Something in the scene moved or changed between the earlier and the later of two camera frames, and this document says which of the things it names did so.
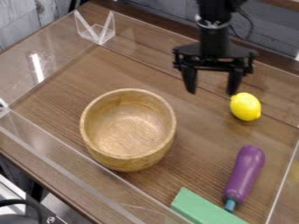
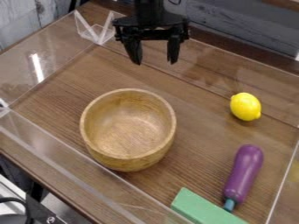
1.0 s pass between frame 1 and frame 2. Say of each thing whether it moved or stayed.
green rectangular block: stayed
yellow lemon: stayed
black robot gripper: moved
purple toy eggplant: stayed
